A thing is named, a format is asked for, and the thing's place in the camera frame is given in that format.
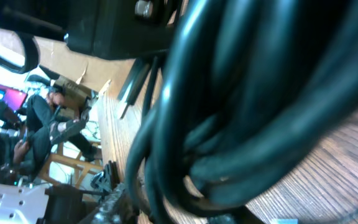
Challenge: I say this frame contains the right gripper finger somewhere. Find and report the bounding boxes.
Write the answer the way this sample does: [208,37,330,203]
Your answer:
[91,184,135,224]

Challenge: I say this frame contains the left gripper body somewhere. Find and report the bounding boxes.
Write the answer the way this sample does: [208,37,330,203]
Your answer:
[0,0,183,60]

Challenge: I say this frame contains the black usb cable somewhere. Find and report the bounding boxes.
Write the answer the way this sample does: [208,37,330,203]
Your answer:
[116,0,358,224]

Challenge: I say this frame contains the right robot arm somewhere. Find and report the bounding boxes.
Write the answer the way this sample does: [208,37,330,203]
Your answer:
[0,184,139,224]

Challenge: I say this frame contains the seated person in background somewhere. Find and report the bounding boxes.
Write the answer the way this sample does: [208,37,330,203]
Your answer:
[13,90,102,176]

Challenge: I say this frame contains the pink monitor screen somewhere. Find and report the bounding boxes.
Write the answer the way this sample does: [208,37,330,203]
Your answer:
[0,84,28,111]

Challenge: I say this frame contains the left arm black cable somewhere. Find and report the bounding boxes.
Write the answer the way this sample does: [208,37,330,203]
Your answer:
[0,30,42,75]

